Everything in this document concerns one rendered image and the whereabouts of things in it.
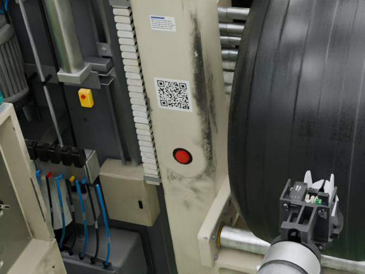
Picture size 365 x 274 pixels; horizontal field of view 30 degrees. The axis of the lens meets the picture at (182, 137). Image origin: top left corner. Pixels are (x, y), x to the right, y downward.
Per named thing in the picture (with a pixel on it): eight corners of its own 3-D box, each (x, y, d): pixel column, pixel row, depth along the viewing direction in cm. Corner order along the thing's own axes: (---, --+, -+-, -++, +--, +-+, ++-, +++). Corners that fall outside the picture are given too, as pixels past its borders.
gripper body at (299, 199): (340, 184, 97) (322, 236, 87) (337, 231, 101) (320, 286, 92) (287, 175, 100) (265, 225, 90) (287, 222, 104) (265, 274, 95)
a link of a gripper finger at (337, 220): (348, 202, 103) (337, 237, 96) (347, 210, 104) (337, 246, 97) (317, 197, 105) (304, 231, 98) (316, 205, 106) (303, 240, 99)
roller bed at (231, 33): (218, 109, 185) (208, 10, 167) (234, 79, 196) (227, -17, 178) (289, 117, 178) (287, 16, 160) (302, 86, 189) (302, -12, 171)
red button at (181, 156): (175, 162, 147) (174, 151, 145) (178, 157, 148) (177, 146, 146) (188, 164, 146) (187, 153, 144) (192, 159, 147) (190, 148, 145)
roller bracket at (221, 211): (200, 267, 148) (195, 235, 142) (252, 154, 176) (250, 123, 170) (214, 270, 147) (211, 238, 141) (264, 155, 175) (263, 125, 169)
